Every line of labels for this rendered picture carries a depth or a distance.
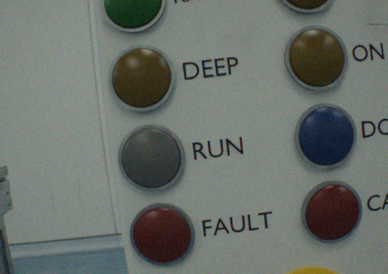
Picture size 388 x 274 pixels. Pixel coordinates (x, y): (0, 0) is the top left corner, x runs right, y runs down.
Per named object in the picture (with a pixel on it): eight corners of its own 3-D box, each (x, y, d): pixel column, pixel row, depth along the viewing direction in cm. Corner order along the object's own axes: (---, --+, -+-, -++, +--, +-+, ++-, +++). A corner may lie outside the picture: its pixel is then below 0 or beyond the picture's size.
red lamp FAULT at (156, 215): (195, 262, 25) (188, 204, 25) (136, 268, 25) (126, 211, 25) (195, 258, 26) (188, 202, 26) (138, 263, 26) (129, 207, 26)
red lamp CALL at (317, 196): (363, 237, 25) (360, 180, 25) (307, 247, 25) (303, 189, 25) (359, 234, 26) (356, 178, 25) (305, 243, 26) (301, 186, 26)
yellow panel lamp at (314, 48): (351, 84, 24) (342, 24, 24) (293, 90, 25) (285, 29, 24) (347, 84, 25) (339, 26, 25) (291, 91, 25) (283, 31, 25)
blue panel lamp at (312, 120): (359, 163, 25) (353, 103, 25) (302, 171, 25) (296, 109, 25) (355, 161, 25) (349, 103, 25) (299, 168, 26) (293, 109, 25)
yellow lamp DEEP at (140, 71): (174, 104, 25) (167, 41, 25) (113, 112, 25) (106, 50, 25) (176, 104, 26) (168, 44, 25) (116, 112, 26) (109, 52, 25)
